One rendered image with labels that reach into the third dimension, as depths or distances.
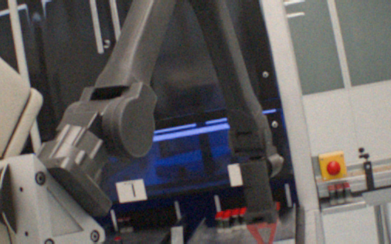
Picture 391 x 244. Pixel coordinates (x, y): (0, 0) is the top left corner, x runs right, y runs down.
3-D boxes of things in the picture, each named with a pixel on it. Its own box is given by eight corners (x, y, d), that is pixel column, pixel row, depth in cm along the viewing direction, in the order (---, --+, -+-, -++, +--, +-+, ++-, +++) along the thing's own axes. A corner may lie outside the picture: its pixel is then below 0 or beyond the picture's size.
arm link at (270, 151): (226, 130, 112) (264, 129, 108) (248, 123, 122) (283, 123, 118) (231, 186, 113) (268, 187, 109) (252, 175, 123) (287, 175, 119)
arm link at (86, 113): (49, 139, 65) (81, 138, 62) (86, 84, 71) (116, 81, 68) (85, 185, 70) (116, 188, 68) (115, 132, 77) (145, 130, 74)
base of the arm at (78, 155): (2, 173, 61) (63, 166, 55) (34, 126, 66) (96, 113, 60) (45, 216, 66) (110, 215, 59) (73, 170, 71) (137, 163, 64)
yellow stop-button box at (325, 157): (321, 177, 151) (317, 153, 151) (345, 173, 150) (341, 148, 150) (322, 182, 144) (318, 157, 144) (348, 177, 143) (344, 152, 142)
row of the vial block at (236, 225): (218, 231, 145) (215, 215, 145) (282, 221, 141) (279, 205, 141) (216, 233, 143) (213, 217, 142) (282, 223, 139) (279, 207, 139)
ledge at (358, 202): (321, 204, 159) (320, 198, 159) (362, 197, 157) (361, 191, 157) (322, 215, 146) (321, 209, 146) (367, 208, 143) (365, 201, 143)
